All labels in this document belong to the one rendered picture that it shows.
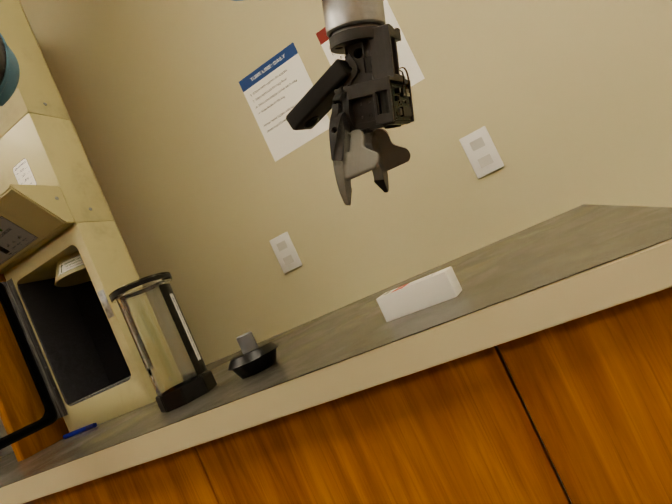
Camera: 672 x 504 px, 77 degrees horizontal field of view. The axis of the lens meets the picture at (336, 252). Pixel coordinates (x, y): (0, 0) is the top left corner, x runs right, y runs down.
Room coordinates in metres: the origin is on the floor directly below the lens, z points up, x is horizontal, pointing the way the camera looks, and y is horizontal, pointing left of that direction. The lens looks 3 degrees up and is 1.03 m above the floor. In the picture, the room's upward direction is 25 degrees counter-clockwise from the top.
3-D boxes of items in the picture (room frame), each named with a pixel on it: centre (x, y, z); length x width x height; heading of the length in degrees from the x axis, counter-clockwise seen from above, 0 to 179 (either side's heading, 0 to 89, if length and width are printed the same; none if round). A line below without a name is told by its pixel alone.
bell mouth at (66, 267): (1.15, 0.63, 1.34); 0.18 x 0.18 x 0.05
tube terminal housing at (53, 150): (1.18, 0.64, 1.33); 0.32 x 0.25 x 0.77; 68
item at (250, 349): (0.73, 0.20, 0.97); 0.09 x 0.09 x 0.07
